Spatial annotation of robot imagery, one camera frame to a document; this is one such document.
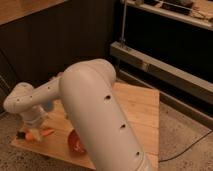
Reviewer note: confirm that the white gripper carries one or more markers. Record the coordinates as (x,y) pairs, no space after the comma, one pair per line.
(33,118)

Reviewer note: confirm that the orange carrot-like pepper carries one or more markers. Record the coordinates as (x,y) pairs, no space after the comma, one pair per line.
(34,134)

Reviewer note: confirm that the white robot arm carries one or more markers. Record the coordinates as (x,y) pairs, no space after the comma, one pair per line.
(85,90)

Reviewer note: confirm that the blue cup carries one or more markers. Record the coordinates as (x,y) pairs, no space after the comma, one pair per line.
(49,106)

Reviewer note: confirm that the red-brown bowl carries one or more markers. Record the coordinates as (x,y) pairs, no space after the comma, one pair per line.
(74,143)

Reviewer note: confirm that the wooden cabinet counter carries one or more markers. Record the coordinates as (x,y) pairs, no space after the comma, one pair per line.
(38,46)

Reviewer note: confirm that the metal shelf rack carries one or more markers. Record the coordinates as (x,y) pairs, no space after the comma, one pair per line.
(167,51)

